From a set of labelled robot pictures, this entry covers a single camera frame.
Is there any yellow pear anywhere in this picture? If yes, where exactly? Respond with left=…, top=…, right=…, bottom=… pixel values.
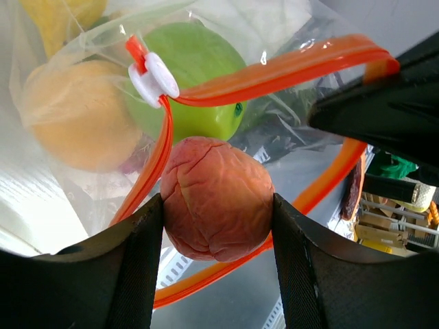
left=20, top=0, right=107, bottom=58

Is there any orange fruit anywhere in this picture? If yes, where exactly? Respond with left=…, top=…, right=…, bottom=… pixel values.
left=20, top=60, right=142, bottom=172

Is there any clear zip top bag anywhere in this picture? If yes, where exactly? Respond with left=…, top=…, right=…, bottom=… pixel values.
left=0, top=0, right=402, bottom=309

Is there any green apple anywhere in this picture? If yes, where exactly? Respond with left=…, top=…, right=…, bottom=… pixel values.
left=126, top=22, right=246, bottom=143

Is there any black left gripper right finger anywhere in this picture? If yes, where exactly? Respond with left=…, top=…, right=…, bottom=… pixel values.
left=272, top=195, right=438, bottom=328

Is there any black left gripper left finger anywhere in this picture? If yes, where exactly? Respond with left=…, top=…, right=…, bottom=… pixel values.
left=1, top=195, right=163, bottom=328

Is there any red peach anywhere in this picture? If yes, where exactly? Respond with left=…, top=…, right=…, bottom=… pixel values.
left=160, top=136, right=275, bottom=262

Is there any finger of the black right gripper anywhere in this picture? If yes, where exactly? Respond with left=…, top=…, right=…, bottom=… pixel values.
left=308, top=34, right=438, bottom=165

